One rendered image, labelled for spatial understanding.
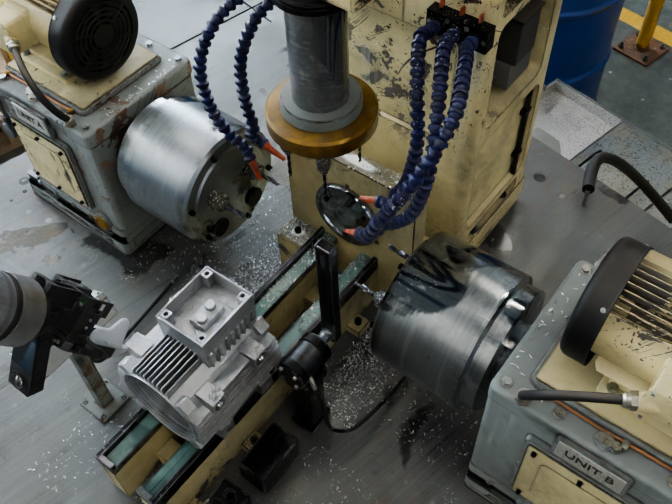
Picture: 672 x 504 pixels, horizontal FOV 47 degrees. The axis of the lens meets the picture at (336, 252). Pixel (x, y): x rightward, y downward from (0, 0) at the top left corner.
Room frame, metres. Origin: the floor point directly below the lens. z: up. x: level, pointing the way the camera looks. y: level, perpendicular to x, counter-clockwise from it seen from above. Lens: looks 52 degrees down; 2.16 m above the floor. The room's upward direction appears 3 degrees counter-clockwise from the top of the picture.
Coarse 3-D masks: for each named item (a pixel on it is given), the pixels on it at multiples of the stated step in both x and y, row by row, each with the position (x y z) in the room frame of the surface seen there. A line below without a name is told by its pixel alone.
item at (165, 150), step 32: (192, 96) 1.21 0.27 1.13; (128, 128) 1.12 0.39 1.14; (160, 128) 1.09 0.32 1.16; (192, 128) 1.08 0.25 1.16; (128, 160) 1.06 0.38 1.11; (160, 160) 1.03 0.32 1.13; (192, 160) 1.01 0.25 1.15; (224, 160) 1.03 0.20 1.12; (256, 160) 1.09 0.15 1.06; (128, 192) 1.04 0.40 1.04; (160, 192) 0.99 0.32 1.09; (192, 192) 0.97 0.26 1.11; (224, 192) 1.02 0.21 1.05; (256, 192) 1.08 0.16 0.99; (192, 224) 0.96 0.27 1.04; (224, 224) 1.00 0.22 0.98
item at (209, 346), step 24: (192, 288) 0.74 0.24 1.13; (216, 288) 0.75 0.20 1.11; (240, 288) 0.72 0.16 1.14; (168, 312) 0.68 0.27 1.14; (192, 312) 0.70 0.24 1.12; (216, 312) 0.69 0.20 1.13; (240, 312) 0.69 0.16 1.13; (192, 336) 0.66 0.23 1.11; (216, 336) 0.64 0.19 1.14; (240, 336) 0.67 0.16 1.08; (216, 360) 0.63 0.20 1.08
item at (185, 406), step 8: (256, 320) 0.70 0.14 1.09; (264, 320) 0.70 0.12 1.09; (256, 328) 0.68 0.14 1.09; (264, 328) 0.69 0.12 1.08; (128, 360) 0.63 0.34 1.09; (120, 368) 0.63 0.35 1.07; (128, 368) 0.62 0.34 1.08; (136, 400) 0.63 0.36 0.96; (184, 400) 0.56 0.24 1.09; (144, 408) 0.62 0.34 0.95; (176, 408) 0.55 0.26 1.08; (184, 408) 0.55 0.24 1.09; (192, 408) 0.55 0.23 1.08; (200, 448) 0.54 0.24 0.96
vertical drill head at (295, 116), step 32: (288, 32) 0.91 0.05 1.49; (320, 32) 0.89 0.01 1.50; (320, 64) 0.89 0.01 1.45; (288, 96) 0.93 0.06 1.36; (320, 96) 0.89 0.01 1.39; (352, 96) 0.92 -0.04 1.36; (288, 128) 0.88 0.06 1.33; (320, 128) 0.87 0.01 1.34; (352, 128) 0.88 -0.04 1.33; (288, 160) 0.92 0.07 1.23; (320, 160) 0.86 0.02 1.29
